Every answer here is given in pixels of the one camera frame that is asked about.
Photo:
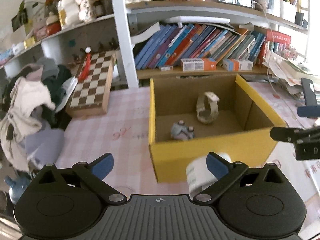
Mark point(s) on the wooden chess board box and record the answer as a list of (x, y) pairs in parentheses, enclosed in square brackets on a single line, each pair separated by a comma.
[(91, 95)]

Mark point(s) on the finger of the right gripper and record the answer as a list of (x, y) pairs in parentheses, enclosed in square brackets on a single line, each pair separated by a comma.
[(309, 111), (295, 134)]

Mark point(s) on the row of books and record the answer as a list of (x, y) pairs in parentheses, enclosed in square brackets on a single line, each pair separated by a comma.
[(169, 44)]

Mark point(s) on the orange white medicine box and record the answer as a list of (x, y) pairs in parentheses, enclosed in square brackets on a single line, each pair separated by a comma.
[(206, 64)]

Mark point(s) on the small grey plush toy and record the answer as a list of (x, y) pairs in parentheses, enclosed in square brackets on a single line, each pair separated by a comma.
[(180, 131)]

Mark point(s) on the white shelf post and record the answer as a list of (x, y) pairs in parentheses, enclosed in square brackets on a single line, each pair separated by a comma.
[(125, 45)]

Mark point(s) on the black smartphone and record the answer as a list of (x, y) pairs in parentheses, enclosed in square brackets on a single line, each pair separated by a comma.
[(309, 92)]

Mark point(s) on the yellow cardboard box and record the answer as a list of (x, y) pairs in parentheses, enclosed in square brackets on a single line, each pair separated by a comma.
[(242, 128)]

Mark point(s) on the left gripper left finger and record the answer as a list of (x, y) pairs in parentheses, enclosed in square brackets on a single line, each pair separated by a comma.
[(92, 176)]

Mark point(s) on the beige wrist watch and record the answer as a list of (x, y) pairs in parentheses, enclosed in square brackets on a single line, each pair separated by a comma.
[(207, 108)]

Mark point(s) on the red book box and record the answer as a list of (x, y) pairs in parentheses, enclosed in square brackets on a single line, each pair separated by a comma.
[(275, 36)]

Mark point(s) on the pile of clothes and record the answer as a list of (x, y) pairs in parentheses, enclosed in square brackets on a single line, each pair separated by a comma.
[(33, 128)]

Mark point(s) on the pile of papers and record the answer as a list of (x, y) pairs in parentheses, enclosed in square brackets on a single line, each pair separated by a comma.
[(290, 71)]

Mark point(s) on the blue white medicine box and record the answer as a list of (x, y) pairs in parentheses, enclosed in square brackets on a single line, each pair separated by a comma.
[(233, 65)]

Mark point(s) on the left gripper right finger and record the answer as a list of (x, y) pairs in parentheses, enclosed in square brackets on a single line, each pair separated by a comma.
[(216, 190)]

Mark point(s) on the white tape roll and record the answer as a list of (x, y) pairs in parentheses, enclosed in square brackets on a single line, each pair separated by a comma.
[(200, 177)]

